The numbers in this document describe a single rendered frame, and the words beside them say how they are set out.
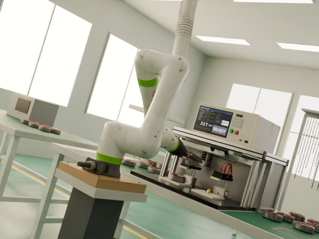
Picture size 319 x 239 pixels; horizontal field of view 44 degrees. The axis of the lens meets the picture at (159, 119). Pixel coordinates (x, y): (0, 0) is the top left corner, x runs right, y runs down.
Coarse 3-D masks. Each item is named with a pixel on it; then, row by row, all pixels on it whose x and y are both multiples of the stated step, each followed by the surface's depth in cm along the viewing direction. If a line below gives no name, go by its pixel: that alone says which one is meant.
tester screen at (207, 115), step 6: (204, 108) 261; (198, 114) 263; (204, 114) 260; (210, 114) 258; (216, 114) 255; (222, 114) 252; (228, 114) 250; (198, 120) 262; (204, 120) 260; (210, 120) 257; (228, 120) 249; (204, 126) 259; (210, 126) 256; (222, 126) 251; (210, 132) 255
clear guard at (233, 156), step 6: (210, 144) 227; (204, 150) 223; (210, 150) 222; (216, 150) 221; (228, 150) 218; (216, 156) 217; (222, 156) 215; (228, 156) 214; (234, 156) 213; (240, 156) 212; (252, 156) 224; (234, 162) 210
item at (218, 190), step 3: (216, 186) 244; (216, 189) 243; (219, 189) 242; (222, 189) 241; (213, 192) 244; (216, 192) 243; (219, 192) 242; (222, 192) 240; (219, 195) 241; (222, 195) 240; (225, 198) 243
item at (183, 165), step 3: (183, 162) 253; (180, 165) 251; (183, 165) 252; (186, 165) 251; (189, 165) 249; (192, 165) 252; (186, 168) 248; (189, 168) 251; (192, 168) 252; (195, 168) 255; (198, 168) 258; (189, 171) 260; (192, 171) 259; (195, 171) 257
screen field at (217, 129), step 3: (213, 126) 255; (216, 126) 253; (219, 126) 252; (213, 129) 254; (216, 129) 253; (219, 129) 251; (222, 129) 250; (225, 129) 249; (213, 132) 254; (216, 132) 252; (219, 132) 251; (222, 132) 250; (225, 132) 248
